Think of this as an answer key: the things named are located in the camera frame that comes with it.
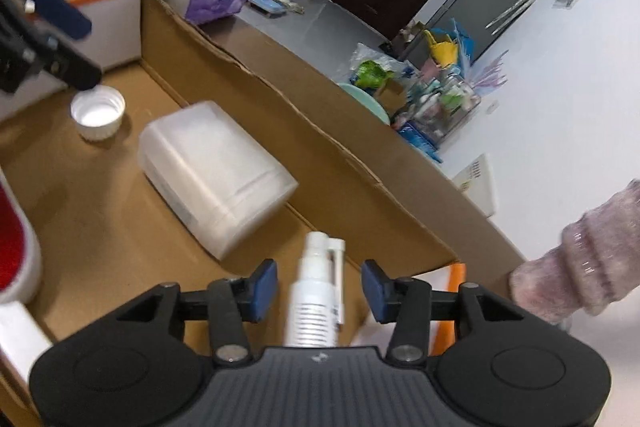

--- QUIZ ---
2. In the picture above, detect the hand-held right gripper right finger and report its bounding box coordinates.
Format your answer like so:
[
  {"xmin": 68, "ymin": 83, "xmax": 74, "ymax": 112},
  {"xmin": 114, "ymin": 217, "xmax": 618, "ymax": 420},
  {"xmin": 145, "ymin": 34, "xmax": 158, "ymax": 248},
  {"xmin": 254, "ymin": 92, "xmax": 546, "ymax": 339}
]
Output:
[{"xmin": 361, "ymin": 259, "xmax": 523, "ymax": 364}]

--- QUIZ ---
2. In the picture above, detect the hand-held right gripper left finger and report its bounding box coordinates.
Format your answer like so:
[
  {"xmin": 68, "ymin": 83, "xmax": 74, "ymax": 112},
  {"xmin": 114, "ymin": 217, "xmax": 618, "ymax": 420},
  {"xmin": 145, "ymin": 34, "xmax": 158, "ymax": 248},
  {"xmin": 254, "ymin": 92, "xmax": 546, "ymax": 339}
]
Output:
[{"xmin": 117, "ymin": 259, "xmax": 278, "ymax": 365}]

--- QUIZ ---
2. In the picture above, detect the white bottle cap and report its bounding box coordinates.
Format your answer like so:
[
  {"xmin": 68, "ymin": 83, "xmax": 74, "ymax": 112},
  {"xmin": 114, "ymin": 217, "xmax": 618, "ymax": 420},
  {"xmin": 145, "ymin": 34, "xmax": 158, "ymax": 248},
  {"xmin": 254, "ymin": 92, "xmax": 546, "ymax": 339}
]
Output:
[{"xmin": 70, "ymin": 86, "xmax": 126, "ymax": 143}]

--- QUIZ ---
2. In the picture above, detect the white spray bottle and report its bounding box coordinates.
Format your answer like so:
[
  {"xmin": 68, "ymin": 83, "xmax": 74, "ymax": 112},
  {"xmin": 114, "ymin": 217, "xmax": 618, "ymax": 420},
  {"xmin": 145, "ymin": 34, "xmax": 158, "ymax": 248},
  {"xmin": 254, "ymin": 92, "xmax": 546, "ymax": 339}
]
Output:
[{"xmin": 284, "ymin": 231, "xmax": 347, "ymax": 349}]

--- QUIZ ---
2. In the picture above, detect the translucent white plastic container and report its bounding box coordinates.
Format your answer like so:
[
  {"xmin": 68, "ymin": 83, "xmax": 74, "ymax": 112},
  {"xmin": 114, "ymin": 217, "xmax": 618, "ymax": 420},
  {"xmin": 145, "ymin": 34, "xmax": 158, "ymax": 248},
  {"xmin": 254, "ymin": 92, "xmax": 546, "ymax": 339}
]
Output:
[{"xmin": 137, "ymin": 101, "xmax": 300, "ymax": 261}]

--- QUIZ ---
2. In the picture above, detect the orange cardboard box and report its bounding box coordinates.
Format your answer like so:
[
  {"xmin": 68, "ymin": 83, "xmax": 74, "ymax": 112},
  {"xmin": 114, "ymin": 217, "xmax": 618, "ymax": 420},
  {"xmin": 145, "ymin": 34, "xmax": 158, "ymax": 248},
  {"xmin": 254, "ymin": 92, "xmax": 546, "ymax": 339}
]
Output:
[{"xmin": 0, "ymin": 0, "xmax": 526, "ymax": 427}]

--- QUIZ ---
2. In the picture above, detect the white panel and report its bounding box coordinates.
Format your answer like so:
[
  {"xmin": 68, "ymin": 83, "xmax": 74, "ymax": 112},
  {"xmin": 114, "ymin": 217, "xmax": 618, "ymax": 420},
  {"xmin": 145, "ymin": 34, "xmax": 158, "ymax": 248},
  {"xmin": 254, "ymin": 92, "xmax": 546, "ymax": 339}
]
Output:
[{"xmin": 452, "ymin": 152, "xmax": 499, "ymax": 219}]

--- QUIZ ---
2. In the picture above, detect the teal stool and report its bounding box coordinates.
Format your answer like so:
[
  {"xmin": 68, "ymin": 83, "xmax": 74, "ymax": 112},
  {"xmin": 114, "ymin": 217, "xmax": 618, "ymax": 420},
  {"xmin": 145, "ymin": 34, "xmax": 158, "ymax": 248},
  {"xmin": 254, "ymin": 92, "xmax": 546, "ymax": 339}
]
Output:
[{"xmin": 336, "ymin": 82, "xmax": 391, "ymax": 126}]

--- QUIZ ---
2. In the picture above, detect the cluttered storage rack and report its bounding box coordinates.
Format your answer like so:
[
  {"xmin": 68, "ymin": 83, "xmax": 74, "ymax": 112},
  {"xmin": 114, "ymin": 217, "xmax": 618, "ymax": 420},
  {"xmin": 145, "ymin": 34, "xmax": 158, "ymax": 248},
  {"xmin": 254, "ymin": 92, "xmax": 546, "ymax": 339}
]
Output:
[{"xmin": 392, "ymin": 72, "xmax": 481, "ymax": 163}]

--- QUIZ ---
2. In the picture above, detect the pink textured vase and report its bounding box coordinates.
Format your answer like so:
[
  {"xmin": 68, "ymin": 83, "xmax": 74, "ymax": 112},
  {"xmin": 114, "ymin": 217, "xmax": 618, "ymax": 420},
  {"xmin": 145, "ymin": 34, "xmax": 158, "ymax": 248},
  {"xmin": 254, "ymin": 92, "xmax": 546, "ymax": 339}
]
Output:
[{"xmin": 509, "ymin": 179, "xmax": 640, "ymax": 326}]

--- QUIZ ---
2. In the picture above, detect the green plastic bag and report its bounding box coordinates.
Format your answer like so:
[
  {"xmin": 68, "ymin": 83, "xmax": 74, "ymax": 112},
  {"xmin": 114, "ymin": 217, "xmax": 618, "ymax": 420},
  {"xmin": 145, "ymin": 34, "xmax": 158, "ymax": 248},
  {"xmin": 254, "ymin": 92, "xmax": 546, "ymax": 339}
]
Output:
[{"xmin": 349, "ymin": 42, "xmax": 416, "ymax": 90}]

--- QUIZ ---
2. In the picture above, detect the purple feather decor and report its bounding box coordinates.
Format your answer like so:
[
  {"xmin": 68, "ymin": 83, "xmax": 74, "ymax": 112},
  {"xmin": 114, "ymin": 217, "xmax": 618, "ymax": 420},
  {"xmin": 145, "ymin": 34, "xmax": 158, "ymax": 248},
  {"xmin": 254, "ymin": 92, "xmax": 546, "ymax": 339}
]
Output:
[{"xmin": 467, "ymin": 49, "xmax": 509, "ymax": 90}]

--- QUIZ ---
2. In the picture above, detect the yellow watering can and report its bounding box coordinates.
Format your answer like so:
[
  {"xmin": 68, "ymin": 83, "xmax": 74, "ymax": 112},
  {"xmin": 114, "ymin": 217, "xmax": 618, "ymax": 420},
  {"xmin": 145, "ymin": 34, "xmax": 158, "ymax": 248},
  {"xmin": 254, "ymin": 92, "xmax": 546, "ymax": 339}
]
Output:
[{"xmin": 423, "ymin": 29, "xmax": 459, "ymax": 66}]

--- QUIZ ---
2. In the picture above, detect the blue plastic item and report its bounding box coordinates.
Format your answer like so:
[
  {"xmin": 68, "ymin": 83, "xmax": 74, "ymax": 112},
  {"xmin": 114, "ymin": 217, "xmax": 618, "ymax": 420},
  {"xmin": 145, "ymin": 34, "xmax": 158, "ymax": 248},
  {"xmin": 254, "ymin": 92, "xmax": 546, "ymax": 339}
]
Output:
[{"xmin": 450, "ymin": 18, "xmax": 476, "ymax": 64}]

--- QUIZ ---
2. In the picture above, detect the grey fridge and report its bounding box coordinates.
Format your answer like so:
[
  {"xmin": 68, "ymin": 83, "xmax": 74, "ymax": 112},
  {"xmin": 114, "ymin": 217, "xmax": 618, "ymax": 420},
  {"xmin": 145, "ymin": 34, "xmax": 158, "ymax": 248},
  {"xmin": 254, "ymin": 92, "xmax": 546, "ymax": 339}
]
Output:
[{"xmin": 425, "ymin": 0, "xmax": 547, "ymax": 64}]

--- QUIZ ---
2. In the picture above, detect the white folded umbrella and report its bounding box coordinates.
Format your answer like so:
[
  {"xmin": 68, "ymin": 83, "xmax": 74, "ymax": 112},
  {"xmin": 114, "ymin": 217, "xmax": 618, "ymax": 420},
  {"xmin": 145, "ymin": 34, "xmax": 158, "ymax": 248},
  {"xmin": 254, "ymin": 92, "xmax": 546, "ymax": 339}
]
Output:
[{"xmin": 485, "ymin": 0, "xmax": 544, "ymax": 36}]

